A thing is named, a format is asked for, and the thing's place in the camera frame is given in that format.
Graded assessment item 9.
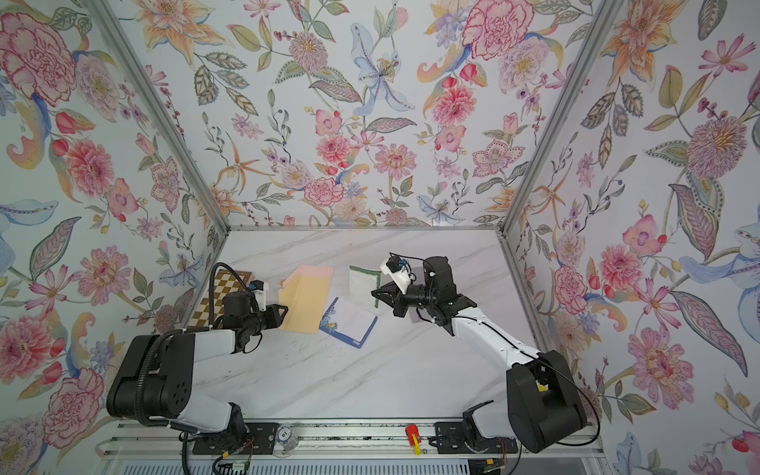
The green floral letter paper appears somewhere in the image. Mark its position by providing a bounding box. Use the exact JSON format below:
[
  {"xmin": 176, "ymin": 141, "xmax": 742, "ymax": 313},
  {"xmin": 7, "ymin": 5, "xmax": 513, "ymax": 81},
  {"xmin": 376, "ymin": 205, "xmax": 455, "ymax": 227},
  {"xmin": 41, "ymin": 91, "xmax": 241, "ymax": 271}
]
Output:
[{"xmin": 348, "ymin": 265, "xmax": 382, "ymax": 311}]

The blue floral letter paper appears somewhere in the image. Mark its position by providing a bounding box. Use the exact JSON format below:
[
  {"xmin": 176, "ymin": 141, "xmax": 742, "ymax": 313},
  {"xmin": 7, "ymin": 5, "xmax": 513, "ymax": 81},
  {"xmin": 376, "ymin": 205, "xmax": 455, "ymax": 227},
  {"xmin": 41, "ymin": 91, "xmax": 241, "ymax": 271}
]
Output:
[{"xmin": 319, "ymin": 297, "xmax": 378, "ymax": 350}]

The grey envelope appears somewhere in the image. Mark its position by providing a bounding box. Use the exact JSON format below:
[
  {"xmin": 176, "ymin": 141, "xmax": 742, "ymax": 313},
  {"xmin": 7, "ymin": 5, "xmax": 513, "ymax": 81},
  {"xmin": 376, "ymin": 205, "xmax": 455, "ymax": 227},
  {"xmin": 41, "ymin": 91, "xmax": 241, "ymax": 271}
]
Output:
[{"xmin": 408, "ymin": 263, "xmax": 426, "ymax": 324}]

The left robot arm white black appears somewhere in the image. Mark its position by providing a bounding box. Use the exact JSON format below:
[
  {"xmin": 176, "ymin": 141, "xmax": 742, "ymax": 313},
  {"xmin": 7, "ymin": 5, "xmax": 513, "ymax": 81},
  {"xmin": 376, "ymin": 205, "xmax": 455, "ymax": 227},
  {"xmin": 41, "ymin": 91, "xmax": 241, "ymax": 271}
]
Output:
[{"xmin": 106, "ymin": 281, "xmax": 289, "ymax": 445}]

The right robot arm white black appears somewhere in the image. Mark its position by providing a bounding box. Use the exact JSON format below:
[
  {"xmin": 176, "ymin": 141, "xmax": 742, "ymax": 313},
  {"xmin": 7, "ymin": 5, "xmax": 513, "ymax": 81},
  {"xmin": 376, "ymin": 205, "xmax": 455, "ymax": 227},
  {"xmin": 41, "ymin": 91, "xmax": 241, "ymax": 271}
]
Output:
[{"xmin": 371, "ymin": 253, "xmax": 588, "ymax": 453}]

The yellow envelope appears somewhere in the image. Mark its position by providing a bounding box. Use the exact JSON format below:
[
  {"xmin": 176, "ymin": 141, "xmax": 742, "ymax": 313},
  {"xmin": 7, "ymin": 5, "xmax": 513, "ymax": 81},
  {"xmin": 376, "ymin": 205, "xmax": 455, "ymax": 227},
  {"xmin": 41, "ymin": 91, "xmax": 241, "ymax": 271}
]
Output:
[{"xmin": 278, "ymin": 275, "xmax": 332, "ymax": 334}]

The pink envelope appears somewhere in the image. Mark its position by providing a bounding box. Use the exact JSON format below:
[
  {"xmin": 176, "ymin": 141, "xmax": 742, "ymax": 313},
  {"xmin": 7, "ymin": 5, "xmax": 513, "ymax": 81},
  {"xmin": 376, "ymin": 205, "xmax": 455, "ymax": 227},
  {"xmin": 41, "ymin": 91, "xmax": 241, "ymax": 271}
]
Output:
[{"xmin": 281, "ymin": 264, "xmax": 334, "ymax": 287}]

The wooden chessboard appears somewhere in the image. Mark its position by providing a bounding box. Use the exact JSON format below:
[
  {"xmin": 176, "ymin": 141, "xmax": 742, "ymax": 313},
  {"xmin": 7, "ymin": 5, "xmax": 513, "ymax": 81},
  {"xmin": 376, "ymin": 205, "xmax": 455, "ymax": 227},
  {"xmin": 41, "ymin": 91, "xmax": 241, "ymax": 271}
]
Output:
[{"xmin": 187, "ymin": 268, "xmax": 243, "ymax": 328}]

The round silver knob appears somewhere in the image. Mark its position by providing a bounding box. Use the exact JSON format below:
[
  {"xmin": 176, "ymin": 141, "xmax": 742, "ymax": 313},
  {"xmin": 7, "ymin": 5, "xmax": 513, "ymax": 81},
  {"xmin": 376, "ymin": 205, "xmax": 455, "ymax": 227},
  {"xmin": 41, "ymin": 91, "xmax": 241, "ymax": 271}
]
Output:
[{"xmin": 275, "ymin": 425, "xmax": 299, "ymax": 453}]

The red emergency stop button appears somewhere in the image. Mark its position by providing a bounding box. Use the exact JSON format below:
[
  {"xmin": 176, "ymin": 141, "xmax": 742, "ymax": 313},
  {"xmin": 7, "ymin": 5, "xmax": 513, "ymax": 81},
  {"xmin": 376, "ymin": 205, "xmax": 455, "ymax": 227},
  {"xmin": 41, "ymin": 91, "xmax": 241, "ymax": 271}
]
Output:
[{"xmin": 405, "ymin": 425, "xmax": 422, "ymax": 456}]

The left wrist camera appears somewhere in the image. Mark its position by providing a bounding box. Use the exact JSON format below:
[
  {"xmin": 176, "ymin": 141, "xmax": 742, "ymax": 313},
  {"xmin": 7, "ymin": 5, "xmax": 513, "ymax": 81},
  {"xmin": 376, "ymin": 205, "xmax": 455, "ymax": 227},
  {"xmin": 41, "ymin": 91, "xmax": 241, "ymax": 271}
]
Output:
[{"xmin": 251, "ymin": 291, "xmax": 267, "ymax": 311}]

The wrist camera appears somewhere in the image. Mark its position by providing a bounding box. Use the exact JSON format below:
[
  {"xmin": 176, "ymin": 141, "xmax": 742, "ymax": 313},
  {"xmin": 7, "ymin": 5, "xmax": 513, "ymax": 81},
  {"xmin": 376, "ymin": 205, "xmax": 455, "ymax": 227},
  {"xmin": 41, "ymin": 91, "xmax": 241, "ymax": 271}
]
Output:
[
  {"xmin": 380, "ymin": 253, "xmax": 416, "ymax": 295},
  {"xmin": 251, "ymin": 291, "xmax": 267, "ymax": 311}
]

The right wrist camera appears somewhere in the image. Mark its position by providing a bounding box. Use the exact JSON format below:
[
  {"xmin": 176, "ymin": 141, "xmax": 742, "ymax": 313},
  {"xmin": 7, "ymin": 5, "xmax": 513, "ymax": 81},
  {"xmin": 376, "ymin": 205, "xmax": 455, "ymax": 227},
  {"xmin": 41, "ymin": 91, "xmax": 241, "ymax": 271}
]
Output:
[{"xmin": 380, "ymin": 253, "xmax": 416, "ymax": 295}]

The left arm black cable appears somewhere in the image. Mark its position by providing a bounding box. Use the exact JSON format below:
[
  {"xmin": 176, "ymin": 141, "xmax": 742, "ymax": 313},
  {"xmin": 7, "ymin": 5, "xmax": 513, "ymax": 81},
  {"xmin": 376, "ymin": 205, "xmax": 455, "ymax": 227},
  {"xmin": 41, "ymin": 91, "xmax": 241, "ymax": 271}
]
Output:
[{"xmin": 207, "ymin": 261, "xmax": 251, "ymax": 328}]

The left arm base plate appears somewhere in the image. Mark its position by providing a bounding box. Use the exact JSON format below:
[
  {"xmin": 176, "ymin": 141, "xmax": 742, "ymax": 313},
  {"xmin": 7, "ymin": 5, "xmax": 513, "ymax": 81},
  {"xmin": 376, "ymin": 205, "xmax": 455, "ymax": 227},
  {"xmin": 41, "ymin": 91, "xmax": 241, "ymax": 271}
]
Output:
[{"xmin": 192, "ymin": 423, "xmax": 279, "ymax": 455}]

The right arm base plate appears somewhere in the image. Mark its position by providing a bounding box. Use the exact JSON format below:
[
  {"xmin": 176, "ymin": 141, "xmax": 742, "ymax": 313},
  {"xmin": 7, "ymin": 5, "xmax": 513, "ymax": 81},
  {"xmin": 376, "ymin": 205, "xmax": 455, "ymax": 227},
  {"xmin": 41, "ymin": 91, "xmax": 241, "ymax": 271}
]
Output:
[{"xmin": 429, "ymin": 421, "xmax": 518, "ymax": 455}]

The aluminium rail frame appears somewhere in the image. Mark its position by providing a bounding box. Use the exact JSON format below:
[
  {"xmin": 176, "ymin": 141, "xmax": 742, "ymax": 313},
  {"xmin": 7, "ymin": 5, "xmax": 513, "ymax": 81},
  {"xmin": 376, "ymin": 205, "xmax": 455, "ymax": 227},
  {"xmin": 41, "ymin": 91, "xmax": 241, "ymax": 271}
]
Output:
[{"xmin": 94, "ymin": 418, "xmax": 612, "ymax": 474}]

